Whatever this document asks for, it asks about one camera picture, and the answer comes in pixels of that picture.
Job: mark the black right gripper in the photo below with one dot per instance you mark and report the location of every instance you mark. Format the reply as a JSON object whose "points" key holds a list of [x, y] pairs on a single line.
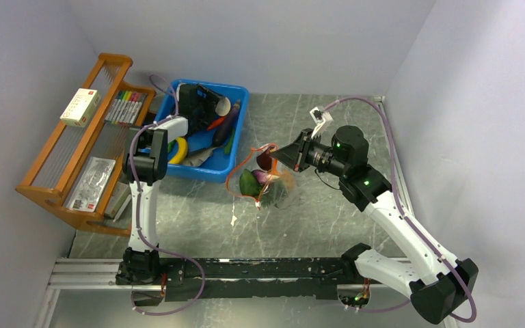
{"points": [[295, 154]]}

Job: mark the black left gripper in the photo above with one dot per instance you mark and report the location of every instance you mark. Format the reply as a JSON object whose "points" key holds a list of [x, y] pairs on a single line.
{"points": [[211, 102]]}

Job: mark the dark red toy fruit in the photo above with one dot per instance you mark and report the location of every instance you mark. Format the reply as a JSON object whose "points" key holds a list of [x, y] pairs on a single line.
{"points": [[264, 160]]}

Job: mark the clear zip top bag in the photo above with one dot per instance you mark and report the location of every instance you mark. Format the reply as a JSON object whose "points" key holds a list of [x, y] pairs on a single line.
{"points": [[278, 169]]}

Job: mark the green toy lime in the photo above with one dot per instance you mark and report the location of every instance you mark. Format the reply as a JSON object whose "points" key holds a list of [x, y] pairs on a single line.
{"points": [[248, 184]]}

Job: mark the orange toy pineapple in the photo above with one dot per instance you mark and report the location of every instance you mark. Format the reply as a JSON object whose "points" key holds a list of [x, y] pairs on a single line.
{"points": [[277, 192]]}

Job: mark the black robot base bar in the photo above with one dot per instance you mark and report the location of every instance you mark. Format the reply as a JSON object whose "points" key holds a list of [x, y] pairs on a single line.
{"points": [[176, 279]]}

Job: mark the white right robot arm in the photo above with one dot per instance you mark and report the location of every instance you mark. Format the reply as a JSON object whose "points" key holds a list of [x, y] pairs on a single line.
{"points": [[435, 281]]}

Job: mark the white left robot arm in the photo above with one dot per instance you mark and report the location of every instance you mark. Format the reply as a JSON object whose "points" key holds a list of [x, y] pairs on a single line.
{"points": [[145, 165]]}

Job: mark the orange toy carrot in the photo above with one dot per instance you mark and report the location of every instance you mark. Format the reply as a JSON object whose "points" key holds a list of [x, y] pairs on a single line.
{"points": [[215, 123]]}

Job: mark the yellow toy banana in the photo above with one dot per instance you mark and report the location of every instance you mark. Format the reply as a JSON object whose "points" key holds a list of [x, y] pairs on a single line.
{"points": [[181, 147]]}

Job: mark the silver toy fish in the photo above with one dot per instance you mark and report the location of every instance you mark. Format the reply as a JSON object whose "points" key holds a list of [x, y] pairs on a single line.
{"points": [[197, 158]]}

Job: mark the green toy pepper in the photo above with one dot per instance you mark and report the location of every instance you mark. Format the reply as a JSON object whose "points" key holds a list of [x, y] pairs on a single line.
{"points": [[228, 146]]}

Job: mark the coloured marker set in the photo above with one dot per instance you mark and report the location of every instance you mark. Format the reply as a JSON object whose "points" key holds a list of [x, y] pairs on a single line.
{"points": [[125, 107]]}

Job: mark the white cardboard box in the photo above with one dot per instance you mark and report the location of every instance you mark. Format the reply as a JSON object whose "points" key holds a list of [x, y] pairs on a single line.
{"points": [[80, 109]]}

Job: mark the wooden shelf rack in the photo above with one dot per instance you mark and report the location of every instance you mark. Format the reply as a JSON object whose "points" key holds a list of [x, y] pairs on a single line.
{"points": [[61, 162]]}

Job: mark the clear packaged item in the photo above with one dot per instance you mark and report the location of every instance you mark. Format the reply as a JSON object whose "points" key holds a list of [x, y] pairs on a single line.
{"points": [[91, 185]]}

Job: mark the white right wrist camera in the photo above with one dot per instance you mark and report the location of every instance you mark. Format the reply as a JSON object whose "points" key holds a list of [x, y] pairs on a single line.
{"points": [[322, 119]]}

